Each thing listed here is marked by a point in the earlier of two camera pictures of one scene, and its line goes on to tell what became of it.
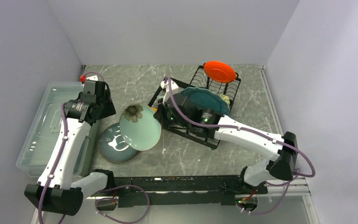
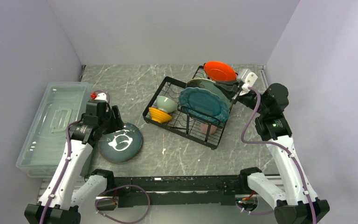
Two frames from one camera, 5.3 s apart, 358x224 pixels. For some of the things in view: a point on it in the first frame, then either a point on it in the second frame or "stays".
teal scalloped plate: (206, 99) stays
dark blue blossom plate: (113, 146) stays
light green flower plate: (140, 129) → (210, 85)
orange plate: (220, 71) stays
